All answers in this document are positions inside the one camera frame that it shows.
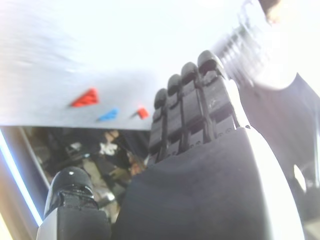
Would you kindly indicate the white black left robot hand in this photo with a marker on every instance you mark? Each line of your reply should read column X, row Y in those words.
column 200, row 187

